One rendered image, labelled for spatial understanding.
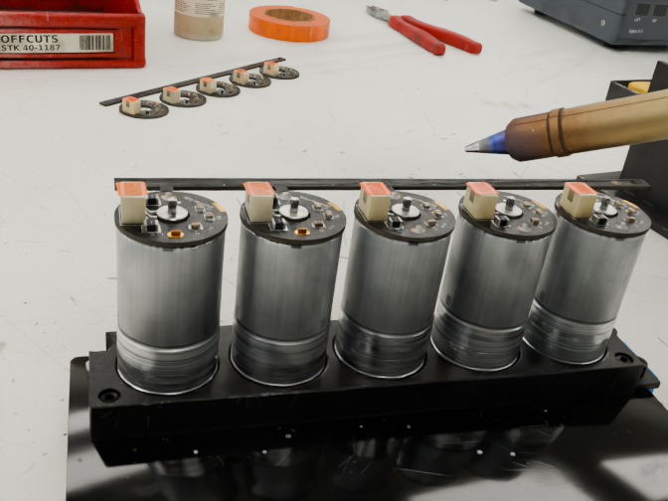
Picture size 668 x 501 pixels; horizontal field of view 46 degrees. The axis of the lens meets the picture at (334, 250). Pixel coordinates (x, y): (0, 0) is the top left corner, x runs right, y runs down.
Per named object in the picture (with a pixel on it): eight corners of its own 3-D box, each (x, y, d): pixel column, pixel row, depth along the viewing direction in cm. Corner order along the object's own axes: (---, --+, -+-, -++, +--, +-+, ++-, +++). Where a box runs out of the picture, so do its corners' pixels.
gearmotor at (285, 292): (331, 410, 20) (358, 234, 18) (236, 417, 20) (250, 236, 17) (309, 351, 22) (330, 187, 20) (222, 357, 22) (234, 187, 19)
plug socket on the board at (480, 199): (502, 219, 20) (508, 195, 19) (471, 220, 19) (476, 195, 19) (489, 205, 20) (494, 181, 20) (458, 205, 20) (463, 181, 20)
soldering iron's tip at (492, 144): (464, 165, 15) (515, 157, 14) (457, 139, 15) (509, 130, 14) (473, 158, 15) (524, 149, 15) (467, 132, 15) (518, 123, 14)
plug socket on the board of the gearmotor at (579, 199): (599, 218, 20) (606, 195, 20) (571, 218, 20) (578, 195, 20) (584, 204, 21) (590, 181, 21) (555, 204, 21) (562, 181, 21)
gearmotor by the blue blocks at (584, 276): (612, 386, 23) (671, 229, 20) (537, 392, 22) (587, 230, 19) (569, 335, 25) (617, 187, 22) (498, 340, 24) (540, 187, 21)
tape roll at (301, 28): (342, 42, 57) (344, 26, 57) (264, 42, 55) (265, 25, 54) (309, 21, 62) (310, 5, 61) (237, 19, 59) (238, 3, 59)
